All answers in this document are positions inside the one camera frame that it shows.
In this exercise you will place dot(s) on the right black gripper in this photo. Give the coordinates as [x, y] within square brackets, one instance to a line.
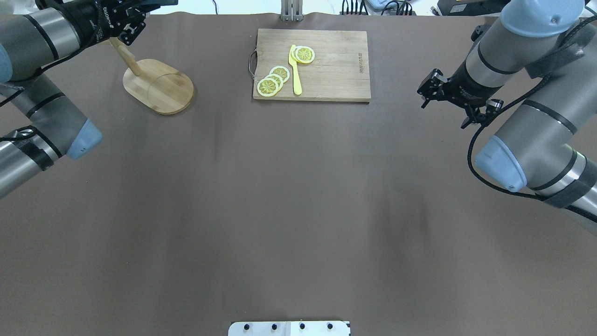
[467, 85]

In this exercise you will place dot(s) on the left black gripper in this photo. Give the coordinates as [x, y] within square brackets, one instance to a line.
[90, 17]

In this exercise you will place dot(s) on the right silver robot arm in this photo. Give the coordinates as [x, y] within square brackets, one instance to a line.
[529, 82]

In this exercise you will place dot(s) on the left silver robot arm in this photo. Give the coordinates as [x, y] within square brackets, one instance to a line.
[33, 43]

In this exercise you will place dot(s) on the wooden cup rack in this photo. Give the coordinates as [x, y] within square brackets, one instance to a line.
[155, 84]

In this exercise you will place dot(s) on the bamboo cutting board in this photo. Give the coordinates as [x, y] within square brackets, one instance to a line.
[339, 73]

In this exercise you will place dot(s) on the yellow toy knife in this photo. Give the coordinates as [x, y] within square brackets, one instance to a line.
[296, 83]

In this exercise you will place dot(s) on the lemon slice single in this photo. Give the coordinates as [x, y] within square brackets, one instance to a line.
[302, 54]

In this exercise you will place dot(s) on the lemon slice stack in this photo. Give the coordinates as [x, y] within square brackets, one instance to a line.
[273, 82]

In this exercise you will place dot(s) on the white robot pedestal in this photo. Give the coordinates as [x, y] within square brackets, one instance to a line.
[290, 328]

